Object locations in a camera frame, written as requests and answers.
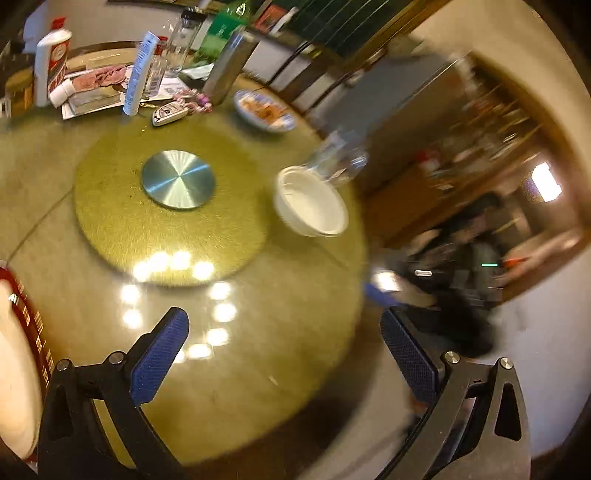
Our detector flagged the cream plastic bowl with tab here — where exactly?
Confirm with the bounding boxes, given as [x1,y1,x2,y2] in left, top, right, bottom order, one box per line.
[0,280,42,460]

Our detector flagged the red scalloped plate left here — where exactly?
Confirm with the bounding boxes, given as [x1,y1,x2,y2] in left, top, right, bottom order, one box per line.
[1,262,55,399]

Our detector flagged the green round turntable mat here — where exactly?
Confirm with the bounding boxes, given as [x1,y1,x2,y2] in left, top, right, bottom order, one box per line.
[74,118,270,286]

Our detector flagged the silver turntable hub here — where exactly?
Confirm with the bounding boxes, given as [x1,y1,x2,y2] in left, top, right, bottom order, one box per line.
[140,150,216,210]

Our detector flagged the cream plastic bowl right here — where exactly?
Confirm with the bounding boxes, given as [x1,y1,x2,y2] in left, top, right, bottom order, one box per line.
[273,166,349,237]

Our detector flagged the clear glass pitcher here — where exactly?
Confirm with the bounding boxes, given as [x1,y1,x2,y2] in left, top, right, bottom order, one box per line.
[303,130,369,187]

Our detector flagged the tall white blue tube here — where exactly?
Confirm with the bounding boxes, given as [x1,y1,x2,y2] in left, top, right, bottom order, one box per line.
[123,31,159,116]

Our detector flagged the white tray with books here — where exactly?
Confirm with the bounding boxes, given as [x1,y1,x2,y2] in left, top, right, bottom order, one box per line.
[59,66,186,120]

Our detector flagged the grey refrigerator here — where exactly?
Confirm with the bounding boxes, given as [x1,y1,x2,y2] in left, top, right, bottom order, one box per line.
[320,54,468,194]

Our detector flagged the small white cup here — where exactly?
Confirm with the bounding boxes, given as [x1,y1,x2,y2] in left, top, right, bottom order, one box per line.
[48,79,76,108]

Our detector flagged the pink wrapped candies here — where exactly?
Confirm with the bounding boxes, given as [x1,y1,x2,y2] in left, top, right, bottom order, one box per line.
[173,89,212,115]

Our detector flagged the small glass red-cap bottle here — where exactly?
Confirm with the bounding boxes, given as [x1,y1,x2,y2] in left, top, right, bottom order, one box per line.
[142,36,168,98]

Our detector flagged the brown glass jar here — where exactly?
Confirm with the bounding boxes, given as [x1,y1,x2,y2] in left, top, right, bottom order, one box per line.
[5,67,34,118]

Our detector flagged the pink cloth on tray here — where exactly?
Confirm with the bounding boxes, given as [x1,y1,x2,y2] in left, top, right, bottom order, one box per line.
[71,65,127,92]

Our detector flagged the blue white food plate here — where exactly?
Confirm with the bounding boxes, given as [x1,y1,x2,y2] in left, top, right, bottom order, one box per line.
[232,90,297,134]

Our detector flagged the white red liquor bottle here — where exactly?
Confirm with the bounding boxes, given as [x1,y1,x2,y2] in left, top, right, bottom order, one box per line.
[34,17,72,107]

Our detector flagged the dark wooden chair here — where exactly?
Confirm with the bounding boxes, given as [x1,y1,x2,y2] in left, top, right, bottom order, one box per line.
[264,41,368,116]

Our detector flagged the steel thermos flask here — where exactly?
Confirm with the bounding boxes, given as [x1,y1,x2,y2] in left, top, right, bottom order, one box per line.
[202,30,259,106]

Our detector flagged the clear bottle black lid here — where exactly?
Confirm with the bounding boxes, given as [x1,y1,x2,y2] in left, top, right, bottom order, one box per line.
[162,6,206,78]

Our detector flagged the green plastic bottle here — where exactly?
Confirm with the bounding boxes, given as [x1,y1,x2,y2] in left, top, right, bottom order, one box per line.
[192,0,252,67]

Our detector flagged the red box on sill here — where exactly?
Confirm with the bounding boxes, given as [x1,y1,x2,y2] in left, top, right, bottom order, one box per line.
[254,4,287,34]

